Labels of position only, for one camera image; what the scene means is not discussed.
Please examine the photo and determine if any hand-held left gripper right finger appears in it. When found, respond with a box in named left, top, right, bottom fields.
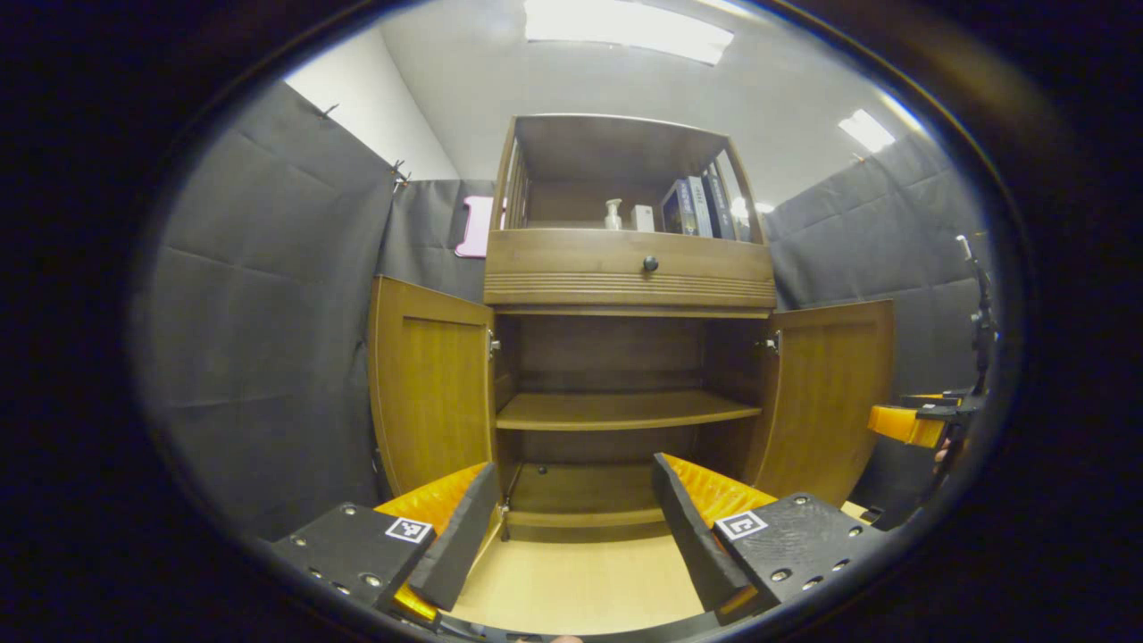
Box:
left=652, top=452, right=889, bottom=626

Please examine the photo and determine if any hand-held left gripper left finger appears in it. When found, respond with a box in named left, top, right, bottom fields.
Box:
left=271, top=461, right=501, bottom=626

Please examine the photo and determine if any wooden cabinet door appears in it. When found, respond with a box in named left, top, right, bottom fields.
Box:
left=368, top=275, right=497, bottom=501
left=746, top=299, right=896, bottom=508

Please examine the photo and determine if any dark book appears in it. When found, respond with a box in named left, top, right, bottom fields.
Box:
left=703, top=170, right=738, bottom=240

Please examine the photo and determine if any wooden drawer with black knob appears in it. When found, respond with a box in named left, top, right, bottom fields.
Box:
left=484, top=229, right=778, bottom=311

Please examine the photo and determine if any light grey book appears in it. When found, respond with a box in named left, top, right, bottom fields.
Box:
left=686, top=176, right=715, bottom=238

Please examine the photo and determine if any black backdrop cloth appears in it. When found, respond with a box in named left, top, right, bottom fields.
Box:
left=134, top=80, right=992, bottom=541

